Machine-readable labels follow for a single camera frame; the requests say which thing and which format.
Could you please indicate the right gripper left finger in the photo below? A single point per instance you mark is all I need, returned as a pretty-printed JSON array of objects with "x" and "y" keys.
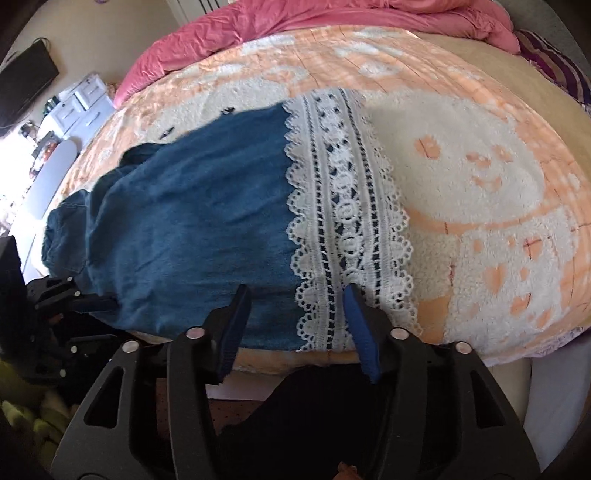
[{"x": 201, "y": 356}]

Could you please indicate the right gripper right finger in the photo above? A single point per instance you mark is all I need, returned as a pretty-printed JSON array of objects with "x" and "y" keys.
[{"x": 407, "y": 392}]

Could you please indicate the blue denim pants lace trim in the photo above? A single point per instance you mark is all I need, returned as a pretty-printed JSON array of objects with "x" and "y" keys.
[{"x": 296, "y": 201}]

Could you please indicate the white drawer cabinet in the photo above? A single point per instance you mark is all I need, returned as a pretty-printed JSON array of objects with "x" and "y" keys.
[{"x": 80, "y": 112}]

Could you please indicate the black television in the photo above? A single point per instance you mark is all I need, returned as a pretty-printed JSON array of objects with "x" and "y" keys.
[{"x": 23, "y": 80}]

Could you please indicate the orange white fleece blanket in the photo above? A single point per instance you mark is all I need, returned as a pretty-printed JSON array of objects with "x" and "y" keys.
[{"x": 498, "y": 207}]

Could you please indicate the beige bed sheet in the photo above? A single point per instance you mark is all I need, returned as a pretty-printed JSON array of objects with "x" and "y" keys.
[{"x": 562, "y": 112}]

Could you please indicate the purple striped pillow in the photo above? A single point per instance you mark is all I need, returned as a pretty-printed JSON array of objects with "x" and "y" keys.
[{"x": 555, "y": 66}]

